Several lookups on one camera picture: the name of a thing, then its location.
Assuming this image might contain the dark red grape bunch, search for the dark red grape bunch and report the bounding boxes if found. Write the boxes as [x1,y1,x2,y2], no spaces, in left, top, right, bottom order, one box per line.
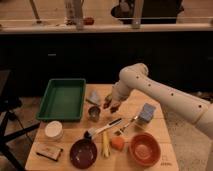
[103,102,120,113]

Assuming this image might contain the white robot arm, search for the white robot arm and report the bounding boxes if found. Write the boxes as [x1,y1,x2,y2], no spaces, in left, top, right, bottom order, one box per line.
[104,63,213,140]

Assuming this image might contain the small metal cup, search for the small metal cup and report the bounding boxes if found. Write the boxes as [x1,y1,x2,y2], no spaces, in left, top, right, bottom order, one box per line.
[88,106,101,122]

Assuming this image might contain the grey triangular wedge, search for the grey triangular wedge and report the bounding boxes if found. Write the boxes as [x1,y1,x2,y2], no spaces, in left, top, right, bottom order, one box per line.
[86,91,101,106]

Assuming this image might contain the metal fork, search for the metal fork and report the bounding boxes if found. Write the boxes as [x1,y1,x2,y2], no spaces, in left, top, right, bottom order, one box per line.
[114,116,138,136]

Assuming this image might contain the black white brush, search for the black white brush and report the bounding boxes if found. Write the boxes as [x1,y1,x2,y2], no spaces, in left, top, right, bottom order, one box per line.
[84,118,121,139]

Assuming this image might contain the blue sponge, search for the blue sponge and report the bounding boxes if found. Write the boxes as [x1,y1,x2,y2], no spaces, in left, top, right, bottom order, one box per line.
[139,103,156,123]

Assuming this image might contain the green plastic tray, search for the green plastic tray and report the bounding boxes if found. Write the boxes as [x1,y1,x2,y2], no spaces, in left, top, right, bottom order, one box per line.
[36,78,86,122]

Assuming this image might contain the purple bowl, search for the purple bowl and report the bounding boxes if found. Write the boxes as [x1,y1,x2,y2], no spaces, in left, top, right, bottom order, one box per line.
[69,139,97,169]

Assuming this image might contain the orange bowl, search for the orange bowl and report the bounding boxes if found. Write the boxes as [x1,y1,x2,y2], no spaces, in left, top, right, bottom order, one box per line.
[129,133,161,167]

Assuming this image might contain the white round container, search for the white round container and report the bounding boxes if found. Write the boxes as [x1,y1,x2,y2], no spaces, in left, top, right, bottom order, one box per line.
[45,121,63,140]

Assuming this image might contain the wooden block eraser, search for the wooden block eraser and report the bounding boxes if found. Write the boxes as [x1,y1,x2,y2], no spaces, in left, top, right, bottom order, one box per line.
[36,144,63,161]

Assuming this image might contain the red object on counter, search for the red object on counter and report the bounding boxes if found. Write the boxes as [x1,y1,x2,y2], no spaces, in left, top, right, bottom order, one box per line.
[83,17,94,25]

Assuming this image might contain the black chair frame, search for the black chair frame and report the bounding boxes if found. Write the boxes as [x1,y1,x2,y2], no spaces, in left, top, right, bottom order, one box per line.
[0,70,39,171]

